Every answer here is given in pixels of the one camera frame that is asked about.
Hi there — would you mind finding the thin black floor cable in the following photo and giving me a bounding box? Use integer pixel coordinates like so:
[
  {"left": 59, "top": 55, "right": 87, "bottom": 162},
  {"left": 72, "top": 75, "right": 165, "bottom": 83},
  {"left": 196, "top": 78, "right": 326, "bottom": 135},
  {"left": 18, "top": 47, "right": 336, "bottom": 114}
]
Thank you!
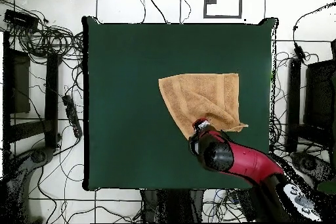
[{"left": 180, "top": 0, "right": 192, "bottom": 24}]

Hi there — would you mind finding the black metal frame stand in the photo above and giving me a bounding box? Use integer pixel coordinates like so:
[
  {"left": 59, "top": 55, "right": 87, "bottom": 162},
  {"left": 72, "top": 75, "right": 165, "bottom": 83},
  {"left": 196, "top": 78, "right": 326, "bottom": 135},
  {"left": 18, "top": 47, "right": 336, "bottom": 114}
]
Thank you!
[
  {"left": 2, "top": 32, "right": 63, "bottom": 151},
  {"left": 285, "top": 38, "right": 336, "bottom": 154}
]

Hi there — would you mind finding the black inline power adapter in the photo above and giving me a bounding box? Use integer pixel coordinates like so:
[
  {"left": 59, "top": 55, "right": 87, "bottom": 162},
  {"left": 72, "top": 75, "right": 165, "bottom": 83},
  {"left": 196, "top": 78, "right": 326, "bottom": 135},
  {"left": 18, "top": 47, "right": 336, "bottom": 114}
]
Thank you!
[{"left": 293, "top": 41, "right": 307, "bottom": 62}]

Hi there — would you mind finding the dark green rounded object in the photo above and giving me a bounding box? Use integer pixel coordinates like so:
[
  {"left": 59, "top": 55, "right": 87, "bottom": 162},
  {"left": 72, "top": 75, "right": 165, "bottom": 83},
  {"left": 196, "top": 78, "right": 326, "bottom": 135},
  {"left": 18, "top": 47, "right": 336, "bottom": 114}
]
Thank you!
[{"left": 316, "top": 179, "right": 336, "bottom": 195}]

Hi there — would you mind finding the flat black adapter box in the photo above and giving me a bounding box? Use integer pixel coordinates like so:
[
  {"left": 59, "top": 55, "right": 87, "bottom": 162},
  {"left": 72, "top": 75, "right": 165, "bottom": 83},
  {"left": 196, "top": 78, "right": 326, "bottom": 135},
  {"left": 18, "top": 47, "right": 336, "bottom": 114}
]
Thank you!
[{"left": 3, "top": 9, "right": 39, "bottom": 30}]

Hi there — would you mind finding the long black floor box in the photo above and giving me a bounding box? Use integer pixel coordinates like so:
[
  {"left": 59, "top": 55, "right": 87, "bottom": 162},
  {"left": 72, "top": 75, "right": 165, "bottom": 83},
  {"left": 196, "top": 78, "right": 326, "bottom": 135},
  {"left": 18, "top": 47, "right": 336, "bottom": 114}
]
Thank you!
[{"left": 236, "top": 189, "right": 254, "bottom": 222}]

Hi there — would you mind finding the thin looped black cable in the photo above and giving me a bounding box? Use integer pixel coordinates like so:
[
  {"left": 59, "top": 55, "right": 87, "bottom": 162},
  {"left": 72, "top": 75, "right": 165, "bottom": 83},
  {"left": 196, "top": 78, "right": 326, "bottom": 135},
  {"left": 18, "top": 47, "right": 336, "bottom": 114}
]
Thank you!
[{"left": 136, "top": 0, "right": 147, "bottom": 24}]

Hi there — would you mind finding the black cable tangle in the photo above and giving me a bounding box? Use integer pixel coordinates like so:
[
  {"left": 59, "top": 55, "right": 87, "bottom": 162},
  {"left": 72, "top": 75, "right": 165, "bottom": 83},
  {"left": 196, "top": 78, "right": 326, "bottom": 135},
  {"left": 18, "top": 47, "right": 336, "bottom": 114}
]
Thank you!
[{"left": 0, "top": 0, "right": 85, "bottom": 62}]

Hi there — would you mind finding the long black power strip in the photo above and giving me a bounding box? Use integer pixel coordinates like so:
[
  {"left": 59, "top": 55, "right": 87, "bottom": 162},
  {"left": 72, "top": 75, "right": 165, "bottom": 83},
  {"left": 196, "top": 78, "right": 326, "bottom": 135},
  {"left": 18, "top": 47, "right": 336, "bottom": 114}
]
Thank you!
[{"left": 62, "top": 95, "right": 83, "bottom": 139}]

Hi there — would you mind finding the black robot pedestal frame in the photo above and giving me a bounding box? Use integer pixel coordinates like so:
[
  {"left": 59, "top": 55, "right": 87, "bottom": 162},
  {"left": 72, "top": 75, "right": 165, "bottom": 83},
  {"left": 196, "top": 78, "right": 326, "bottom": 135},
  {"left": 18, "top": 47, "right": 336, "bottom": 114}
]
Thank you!
[{"left": 140, "top": 189, "right": 205, "bottom": 223}]

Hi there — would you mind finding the thick black floor cable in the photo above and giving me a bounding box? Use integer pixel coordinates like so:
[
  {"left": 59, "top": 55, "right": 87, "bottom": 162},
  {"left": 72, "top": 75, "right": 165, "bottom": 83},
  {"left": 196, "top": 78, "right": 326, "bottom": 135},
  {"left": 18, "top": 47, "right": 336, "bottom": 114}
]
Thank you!
[{"left": 140, "top": 0, "right": 168, "bottom": 24}]

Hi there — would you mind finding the dark grey stand base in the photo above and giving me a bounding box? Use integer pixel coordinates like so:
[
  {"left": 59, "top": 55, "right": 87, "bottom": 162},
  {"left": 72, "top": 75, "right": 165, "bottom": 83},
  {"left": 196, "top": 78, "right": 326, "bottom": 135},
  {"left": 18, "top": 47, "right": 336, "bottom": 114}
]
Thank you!
[
  {"left": 5, "top": 146, "right": 56, "bottom": 223},
  {"left": 289, "top": 151, "right": 336, "bottom": 184}
]

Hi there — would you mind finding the orange terry towel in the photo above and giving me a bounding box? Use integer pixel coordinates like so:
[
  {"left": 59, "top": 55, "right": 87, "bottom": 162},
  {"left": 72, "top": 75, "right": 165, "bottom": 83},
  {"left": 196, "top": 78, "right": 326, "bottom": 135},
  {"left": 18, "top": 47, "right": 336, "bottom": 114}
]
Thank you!
[{"left": 157, "top": 72, "right": 249, "bottom": 141}]

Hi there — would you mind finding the dark green table cloth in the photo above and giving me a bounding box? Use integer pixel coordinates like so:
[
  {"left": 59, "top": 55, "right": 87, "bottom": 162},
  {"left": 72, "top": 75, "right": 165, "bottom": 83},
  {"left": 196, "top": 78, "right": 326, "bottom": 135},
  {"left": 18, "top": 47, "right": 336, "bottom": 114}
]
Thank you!
[{"left": 81, "top": 16, "right": 279, "bottom": 192}]

